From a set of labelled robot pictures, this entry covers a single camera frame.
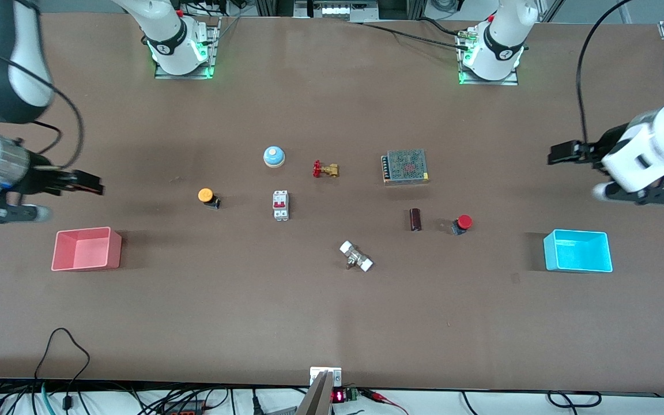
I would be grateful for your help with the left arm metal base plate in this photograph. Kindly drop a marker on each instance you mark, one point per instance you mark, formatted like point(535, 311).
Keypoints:
point(513, 82)

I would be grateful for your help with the red push button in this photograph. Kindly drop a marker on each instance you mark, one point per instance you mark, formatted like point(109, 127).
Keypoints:
point(464, 221)

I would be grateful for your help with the silver background device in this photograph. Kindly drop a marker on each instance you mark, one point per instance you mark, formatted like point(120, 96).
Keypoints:
point(336, 10)

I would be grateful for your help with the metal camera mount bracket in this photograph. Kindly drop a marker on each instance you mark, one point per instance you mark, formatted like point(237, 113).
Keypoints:
point(323, 380)

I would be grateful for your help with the blue service bell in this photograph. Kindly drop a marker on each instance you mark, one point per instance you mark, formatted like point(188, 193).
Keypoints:
point(274, 156)

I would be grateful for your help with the dark brown cylindrical capacitor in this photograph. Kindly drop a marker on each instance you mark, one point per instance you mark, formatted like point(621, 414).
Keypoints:
point(416, 219)

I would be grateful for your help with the white circuit breaker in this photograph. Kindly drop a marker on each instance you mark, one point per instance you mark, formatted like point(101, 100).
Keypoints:
point(280, 206)

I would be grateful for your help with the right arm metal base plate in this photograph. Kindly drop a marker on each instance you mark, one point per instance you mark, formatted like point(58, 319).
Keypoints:
point(212, 63)

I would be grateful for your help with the pink plastic box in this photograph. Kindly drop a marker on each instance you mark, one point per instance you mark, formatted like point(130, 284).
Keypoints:
point(85, 251)

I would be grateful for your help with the metal mesh power supply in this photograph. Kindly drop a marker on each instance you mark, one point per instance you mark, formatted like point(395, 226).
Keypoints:
point(406, 166)

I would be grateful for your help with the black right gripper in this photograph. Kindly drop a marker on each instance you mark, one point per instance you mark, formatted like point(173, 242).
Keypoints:
point(39, 177)

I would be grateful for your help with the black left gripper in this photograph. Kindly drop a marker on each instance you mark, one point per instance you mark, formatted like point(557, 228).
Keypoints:
point(607, 146)

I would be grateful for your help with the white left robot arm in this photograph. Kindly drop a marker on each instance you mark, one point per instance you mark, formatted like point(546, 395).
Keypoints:
point(655, 141)

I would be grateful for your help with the red digit display module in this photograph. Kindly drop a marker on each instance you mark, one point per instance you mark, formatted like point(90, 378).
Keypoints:
point(338, 396)

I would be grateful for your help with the red alligator clip lead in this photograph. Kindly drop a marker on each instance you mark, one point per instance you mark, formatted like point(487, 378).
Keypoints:
point(384, 399)

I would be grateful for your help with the yellow push button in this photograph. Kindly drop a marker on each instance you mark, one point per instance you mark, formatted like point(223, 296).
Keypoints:
point(206, 195)

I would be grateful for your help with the metal fitting white caps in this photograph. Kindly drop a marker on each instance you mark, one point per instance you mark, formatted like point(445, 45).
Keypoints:
point(356, 256)

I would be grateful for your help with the cyan plastic box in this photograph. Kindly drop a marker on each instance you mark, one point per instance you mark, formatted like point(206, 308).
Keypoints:
point(577, 252)

